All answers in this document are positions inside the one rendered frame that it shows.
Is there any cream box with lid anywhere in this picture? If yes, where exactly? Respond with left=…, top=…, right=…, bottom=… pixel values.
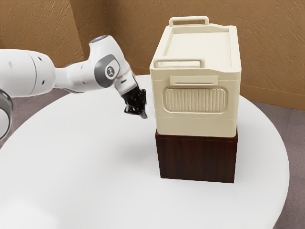
left=149, top=15, right=243, bottom=139

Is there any dark wooden cabinet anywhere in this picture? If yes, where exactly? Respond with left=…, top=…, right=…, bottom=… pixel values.
left=154, top=128, right=239, bottom=184

